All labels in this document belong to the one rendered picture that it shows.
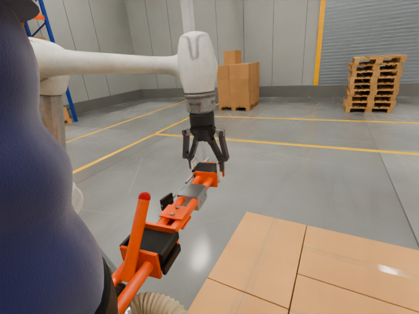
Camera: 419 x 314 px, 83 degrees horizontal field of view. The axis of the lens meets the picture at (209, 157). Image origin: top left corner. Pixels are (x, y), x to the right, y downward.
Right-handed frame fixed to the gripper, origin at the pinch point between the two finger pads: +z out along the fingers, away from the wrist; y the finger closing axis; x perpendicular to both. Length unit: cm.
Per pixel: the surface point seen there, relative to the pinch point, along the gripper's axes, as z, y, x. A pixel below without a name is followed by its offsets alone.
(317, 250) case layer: 67, 41, 47
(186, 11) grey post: -95, -122, 267
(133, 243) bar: -5.0, 1.3, -39.5
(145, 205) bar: -10.1, 1.8, -34.9
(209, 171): -1.8, 1.9, -2.4
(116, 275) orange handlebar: -0.5, -0.7, -43.1
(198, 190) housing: -1.0, 2.6, -13.1
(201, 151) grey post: 103, -121, 267
